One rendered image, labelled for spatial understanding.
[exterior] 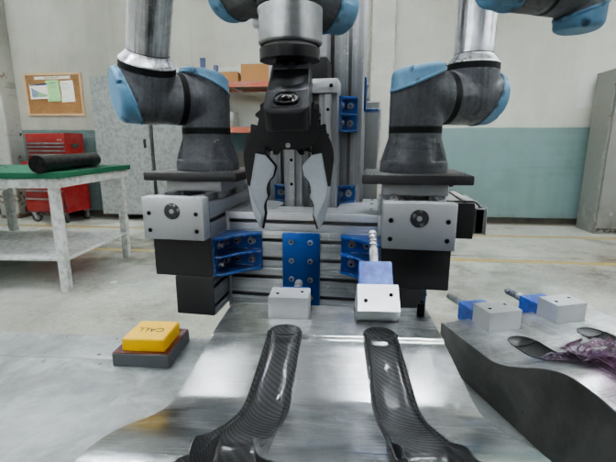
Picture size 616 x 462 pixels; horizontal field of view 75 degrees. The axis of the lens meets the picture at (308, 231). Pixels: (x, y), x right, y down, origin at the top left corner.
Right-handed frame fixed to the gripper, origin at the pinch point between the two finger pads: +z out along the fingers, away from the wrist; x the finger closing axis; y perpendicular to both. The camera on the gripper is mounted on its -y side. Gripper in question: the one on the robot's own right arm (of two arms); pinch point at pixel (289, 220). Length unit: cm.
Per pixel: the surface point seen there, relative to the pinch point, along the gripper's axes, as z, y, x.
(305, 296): 9.2, -1.8, -2.1
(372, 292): 8.2, -2.6, -10.2
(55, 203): 33, 226, 196
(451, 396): 12.6, -16.1, -16.1
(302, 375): 12.5, -13.8, -2.7
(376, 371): 12.8, -12.2, -9.9
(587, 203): 67, 487, -328
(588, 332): 15.7, 4.3, -40.0
